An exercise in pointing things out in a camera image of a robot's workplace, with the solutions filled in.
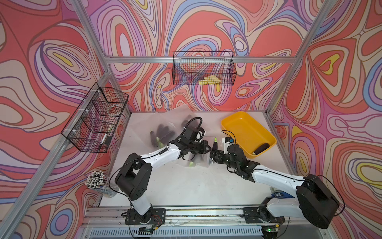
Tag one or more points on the black wire basket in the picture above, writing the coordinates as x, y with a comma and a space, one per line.
191, 66
92, 127

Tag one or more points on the clear zip-top bag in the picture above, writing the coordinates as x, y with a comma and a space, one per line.
205, 160
146, 123
181, 115

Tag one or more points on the blue and white tool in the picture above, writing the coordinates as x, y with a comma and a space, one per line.
281, 195

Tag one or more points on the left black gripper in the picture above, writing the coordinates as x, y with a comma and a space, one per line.
204, 144

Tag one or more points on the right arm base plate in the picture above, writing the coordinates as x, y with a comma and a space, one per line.
257, 215

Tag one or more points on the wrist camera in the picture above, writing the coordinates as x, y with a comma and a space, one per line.
200, 134
227, 141

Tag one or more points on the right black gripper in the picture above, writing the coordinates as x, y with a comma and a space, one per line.
218, 158

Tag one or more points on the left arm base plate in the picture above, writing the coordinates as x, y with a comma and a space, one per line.
154, 216

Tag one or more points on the dark purple eggplant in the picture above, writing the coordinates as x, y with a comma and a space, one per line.
153, 138

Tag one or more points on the clear cup of sticks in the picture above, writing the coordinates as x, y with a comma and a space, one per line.
100, 182

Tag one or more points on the left black wire basket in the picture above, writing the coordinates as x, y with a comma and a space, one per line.
92, 127

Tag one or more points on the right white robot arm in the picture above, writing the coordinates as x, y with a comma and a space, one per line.
310, 197

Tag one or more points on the back black wire basket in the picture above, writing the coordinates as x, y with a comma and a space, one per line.
191, 66

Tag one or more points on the yellow plastic tray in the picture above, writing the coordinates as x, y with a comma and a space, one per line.
249, 133

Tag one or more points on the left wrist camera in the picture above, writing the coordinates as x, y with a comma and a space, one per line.
200, 134

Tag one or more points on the yellow item in basket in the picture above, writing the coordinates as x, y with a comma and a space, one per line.
210, 80

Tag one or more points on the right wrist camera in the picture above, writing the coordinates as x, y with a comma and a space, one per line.
227, 141

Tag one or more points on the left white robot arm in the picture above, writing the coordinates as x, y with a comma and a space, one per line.
133, 177

